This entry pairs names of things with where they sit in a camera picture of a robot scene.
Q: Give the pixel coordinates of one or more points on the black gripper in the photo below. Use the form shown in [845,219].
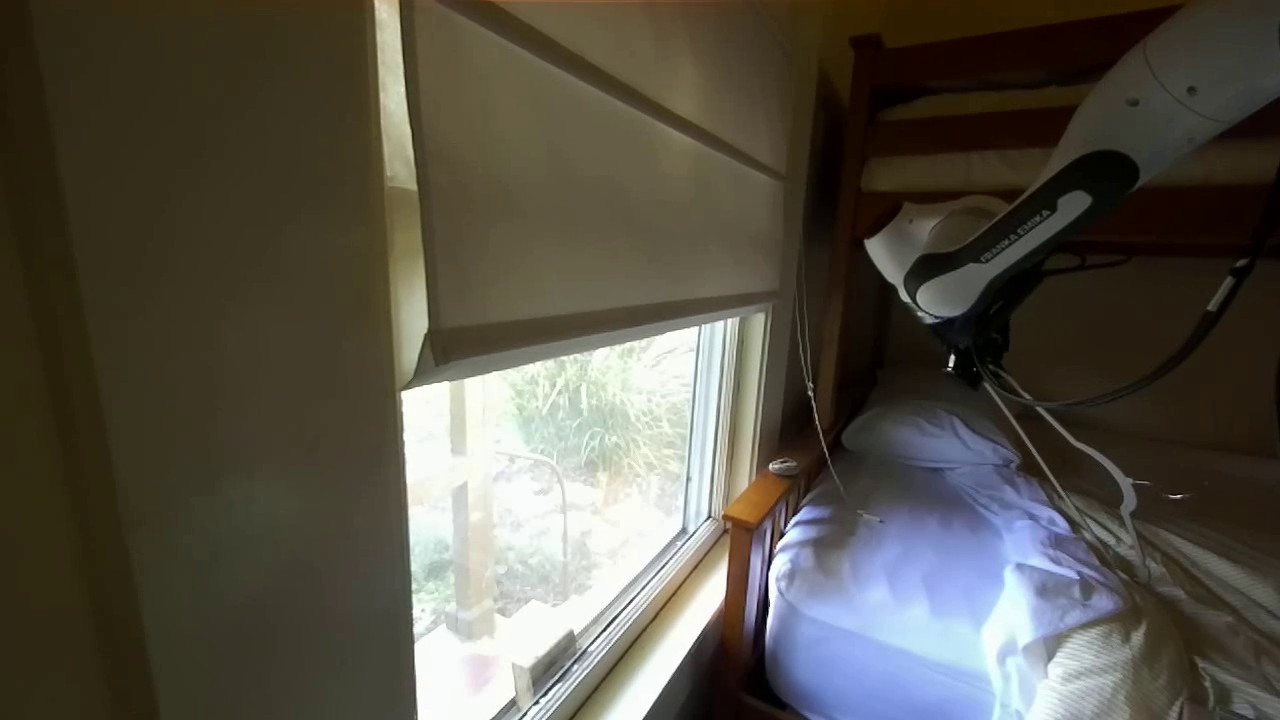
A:
[981,335]

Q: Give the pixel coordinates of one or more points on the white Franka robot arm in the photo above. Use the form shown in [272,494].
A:
[1132,144]

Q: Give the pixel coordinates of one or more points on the lavender bed sheet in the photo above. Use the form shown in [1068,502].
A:
[880,584]

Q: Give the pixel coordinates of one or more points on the lavender pillow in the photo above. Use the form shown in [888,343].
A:
[923,434]

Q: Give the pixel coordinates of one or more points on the white bunk mattress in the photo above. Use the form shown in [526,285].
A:
[963,167]

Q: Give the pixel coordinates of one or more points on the small dark grey object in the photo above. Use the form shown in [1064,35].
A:
[785,464]

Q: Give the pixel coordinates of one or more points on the cream rumpled blanket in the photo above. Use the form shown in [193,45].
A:
[1203,615]

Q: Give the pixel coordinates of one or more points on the beige roman window shade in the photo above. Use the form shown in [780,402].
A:
[587,200]

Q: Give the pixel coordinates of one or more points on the white framed window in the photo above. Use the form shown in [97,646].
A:
[561,505]

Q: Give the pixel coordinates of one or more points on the wooden bunk bed frame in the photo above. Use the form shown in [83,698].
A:
[852,264]

